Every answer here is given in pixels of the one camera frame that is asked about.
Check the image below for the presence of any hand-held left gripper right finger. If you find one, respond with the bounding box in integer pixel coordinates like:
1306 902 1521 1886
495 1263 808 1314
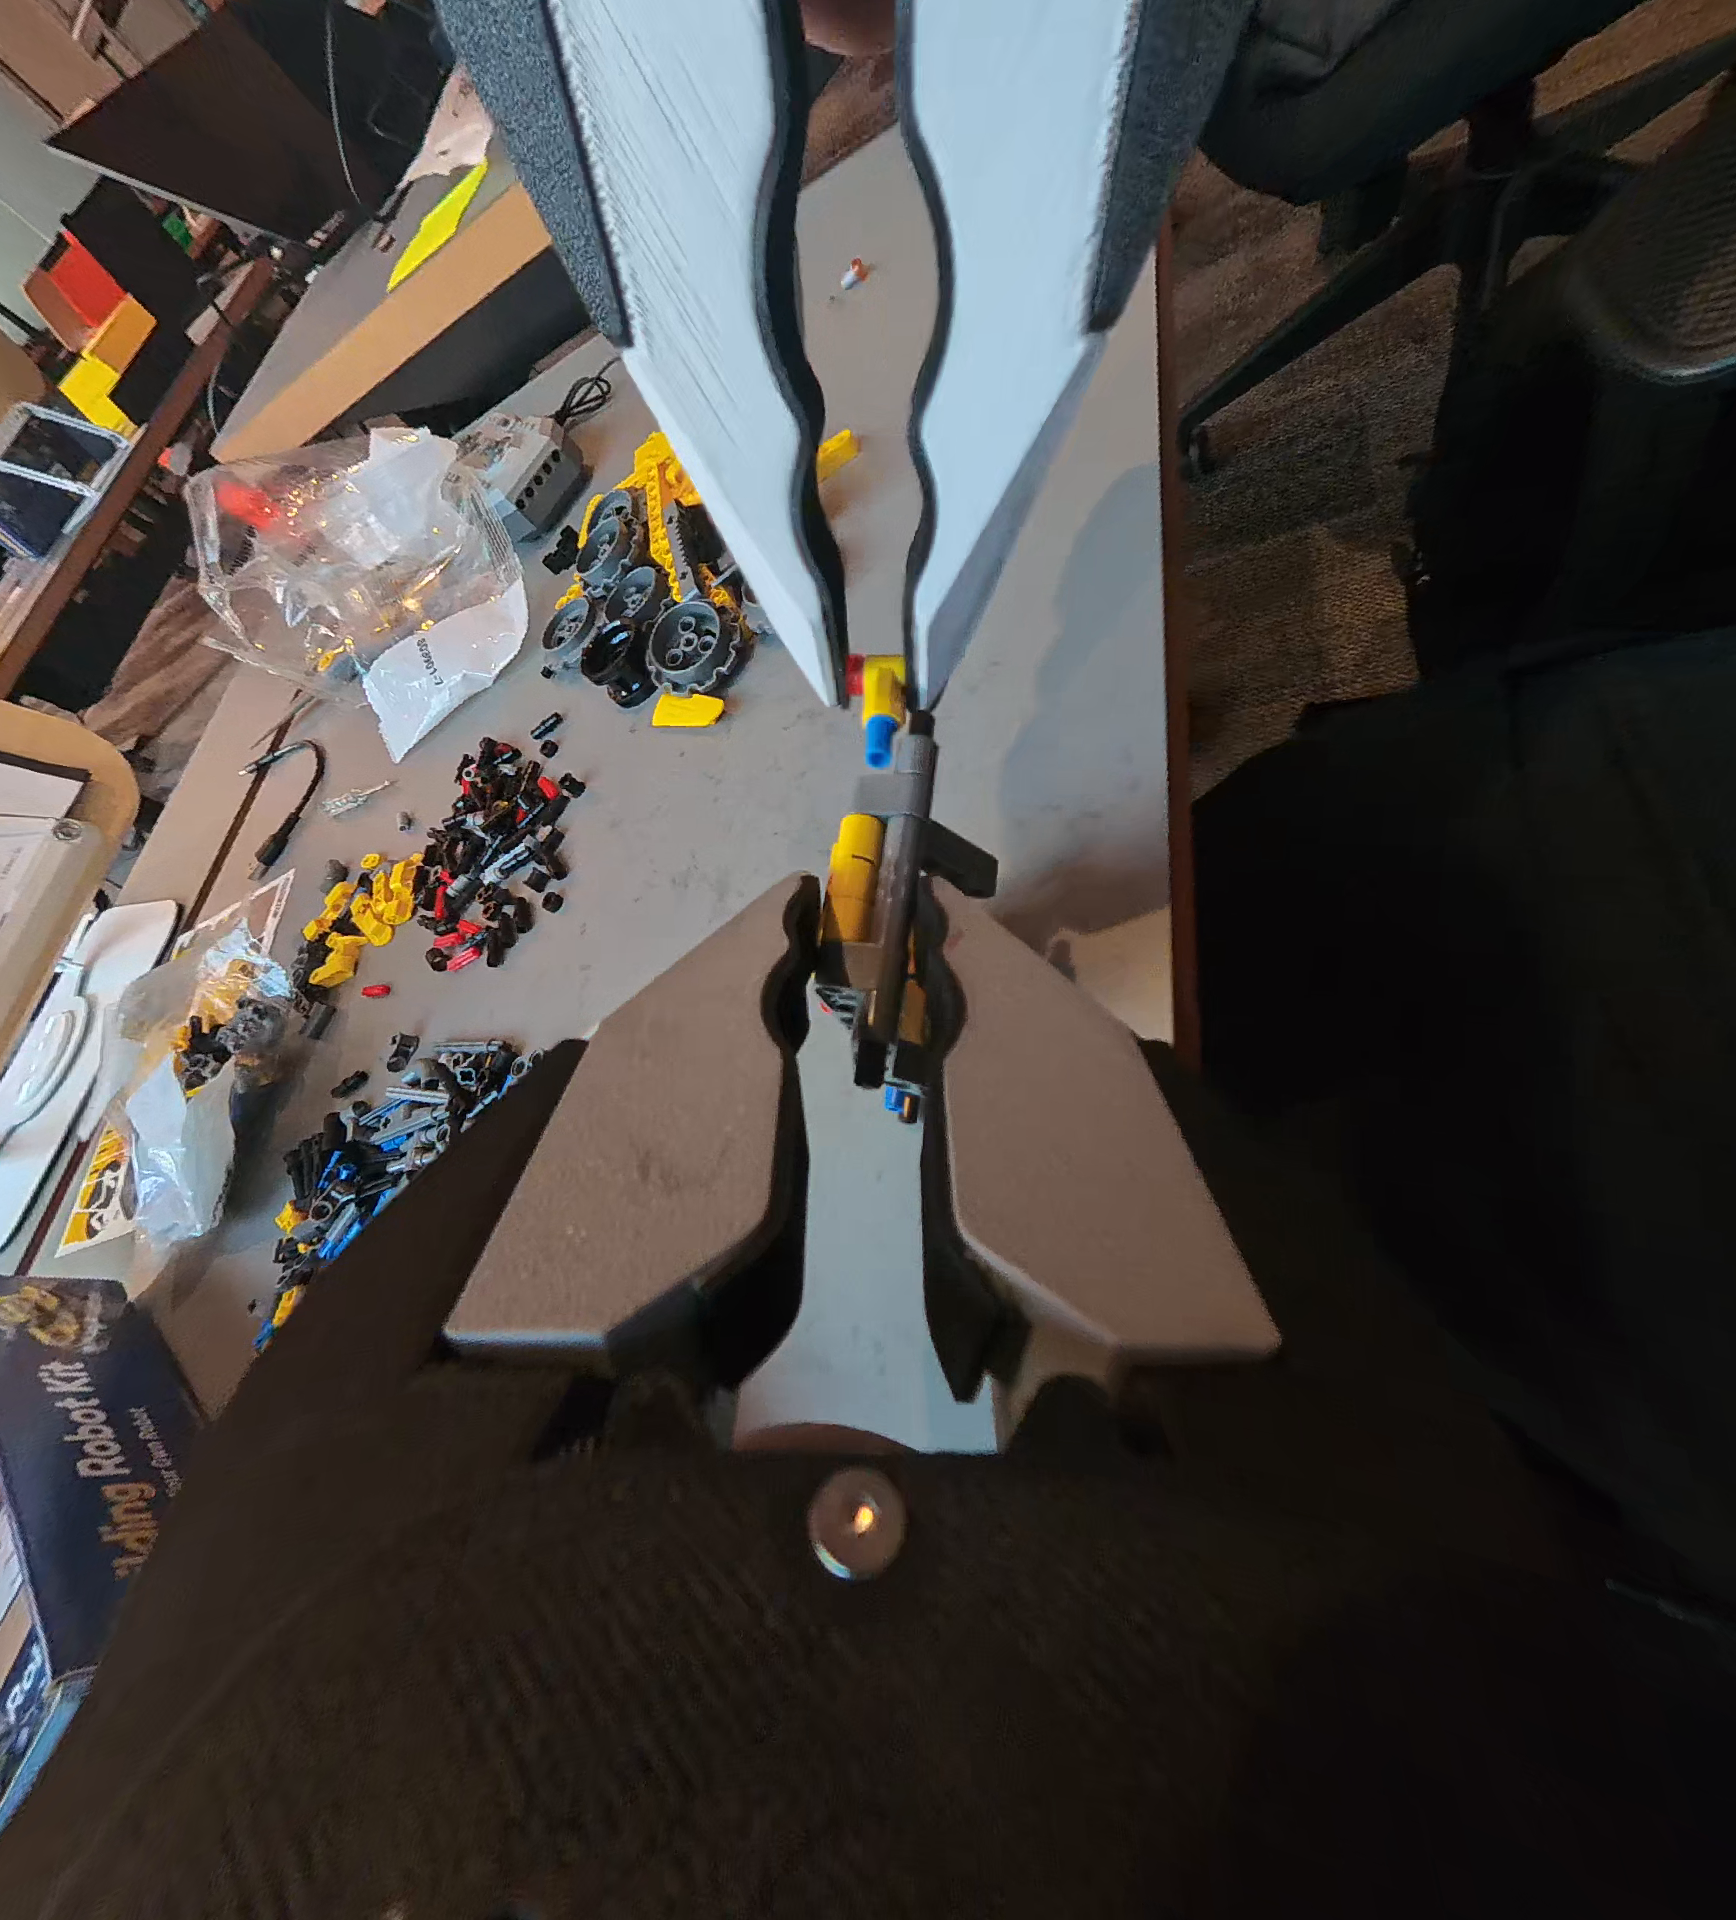
916 887 1287 1403

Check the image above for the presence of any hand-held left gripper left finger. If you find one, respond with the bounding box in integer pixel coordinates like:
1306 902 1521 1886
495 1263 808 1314
440 876 825 1382

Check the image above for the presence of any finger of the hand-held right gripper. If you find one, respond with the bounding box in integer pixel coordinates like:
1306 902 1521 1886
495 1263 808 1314
547 0 849 707
892 0 1139 707

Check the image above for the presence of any yellow and grey brick assembly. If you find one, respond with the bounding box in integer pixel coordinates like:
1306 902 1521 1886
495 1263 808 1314
817 720 1005 1127

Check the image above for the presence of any pile of blue grey connectors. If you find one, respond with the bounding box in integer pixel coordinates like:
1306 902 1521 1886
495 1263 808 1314
262 1036 528 1328

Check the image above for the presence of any grey battery box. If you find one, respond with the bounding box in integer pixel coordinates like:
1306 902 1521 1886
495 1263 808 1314
457 414 593 541

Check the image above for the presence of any pile of black red pins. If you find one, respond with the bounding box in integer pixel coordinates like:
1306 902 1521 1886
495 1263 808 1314
357 720 587 980

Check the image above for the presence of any black office chair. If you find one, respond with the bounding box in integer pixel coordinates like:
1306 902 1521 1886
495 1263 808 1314
1184 0 1736 482

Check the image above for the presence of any pile of yellow angled beams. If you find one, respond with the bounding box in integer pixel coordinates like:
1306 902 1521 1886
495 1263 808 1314
297 849 430 995

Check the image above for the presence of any yellow grey brick chassis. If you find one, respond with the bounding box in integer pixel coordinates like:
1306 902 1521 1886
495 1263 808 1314
537 436 767 709

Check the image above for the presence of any clear plastic bag of parts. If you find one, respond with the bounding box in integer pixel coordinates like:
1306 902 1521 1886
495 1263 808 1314
117 929 304 1247

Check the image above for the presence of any large crumpled plastic bag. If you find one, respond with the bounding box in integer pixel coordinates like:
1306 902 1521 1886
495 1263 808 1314
188 419 532 757

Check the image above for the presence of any blue cardboard kit box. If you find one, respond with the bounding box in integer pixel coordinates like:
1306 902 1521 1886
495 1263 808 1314
0 1275 210 1861

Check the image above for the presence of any instruction sign stand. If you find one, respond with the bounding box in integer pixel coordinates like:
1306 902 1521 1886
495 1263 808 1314
0 675 143 1232

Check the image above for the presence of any black mesh chair seat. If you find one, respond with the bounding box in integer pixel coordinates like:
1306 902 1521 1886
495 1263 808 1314
1407 89 1736 677

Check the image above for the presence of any black cable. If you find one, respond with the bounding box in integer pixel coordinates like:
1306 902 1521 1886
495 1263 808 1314
244 736 329 877

